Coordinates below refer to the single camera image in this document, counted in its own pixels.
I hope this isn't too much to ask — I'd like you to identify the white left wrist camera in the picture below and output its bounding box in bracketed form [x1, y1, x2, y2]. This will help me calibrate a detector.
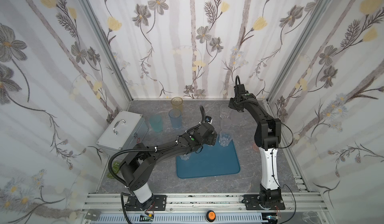
[205, 116, 213, 125]

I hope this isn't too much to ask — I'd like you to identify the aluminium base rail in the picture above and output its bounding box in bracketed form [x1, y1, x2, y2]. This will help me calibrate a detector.
[78, 193, 335, 224]

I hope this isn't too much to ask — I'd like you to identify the silver metal case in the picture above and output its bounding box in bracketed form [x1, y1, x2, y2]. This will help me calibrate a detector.
[96, 111, 148, 156]

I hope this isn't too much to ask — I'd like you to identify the clear ribbed glass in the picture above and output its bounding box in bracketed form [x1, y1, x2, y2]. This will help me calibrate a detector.
[219, 130, 233, 147]
[180, 154, 191, 161]

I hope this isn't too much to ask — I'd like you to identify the orange emergency button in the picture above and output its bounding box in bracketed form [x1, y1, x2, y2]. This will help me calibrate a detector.
[206, 210, 217, 223]

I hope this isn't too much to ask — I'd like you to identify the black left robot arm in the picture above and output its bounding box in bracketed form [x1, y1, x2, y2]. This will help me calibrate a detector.
[107, 106, 218, 211]

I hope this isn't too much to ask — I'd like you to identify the clear small glass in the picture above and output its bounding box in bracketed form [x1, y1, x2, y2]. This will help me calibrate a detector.
[220, 104, 232, 119]

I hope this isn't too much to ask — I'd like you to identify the pink plastic cup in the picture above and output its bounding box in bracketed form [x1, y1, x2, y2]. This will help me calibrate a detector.
[252, 143, 260, 153]

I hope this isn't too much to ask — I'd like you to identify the blue plastic cup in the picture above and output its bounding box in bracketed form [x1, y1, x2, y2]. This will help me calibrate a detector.
[169, 109, 182, 129]

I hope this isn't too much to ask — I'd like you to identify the frosted plastic cup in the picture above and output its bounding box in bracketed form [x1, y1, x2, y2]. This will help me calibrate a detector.
[221, 118, 232, 130]

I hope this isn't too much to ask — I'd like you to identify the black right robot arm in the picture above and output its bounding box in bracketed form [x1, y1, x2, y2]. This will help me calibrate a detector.
[229, 76, 289, 211]

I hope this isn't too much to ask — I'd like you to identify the green plastic cup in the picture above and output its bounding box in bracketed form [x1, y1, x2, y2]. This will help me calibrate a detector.
[149, 115, 163, 133]

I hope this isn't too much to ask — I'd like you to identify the teal plastic tray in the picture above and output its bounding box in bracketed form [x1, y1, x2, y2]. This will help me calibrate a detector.
[177, 141, 241, 179]

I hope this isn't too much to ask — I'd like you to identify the yellow plastic cup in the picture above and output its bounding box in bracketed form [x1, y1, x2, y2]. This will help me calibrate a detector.
[171, 97, 184, 112]

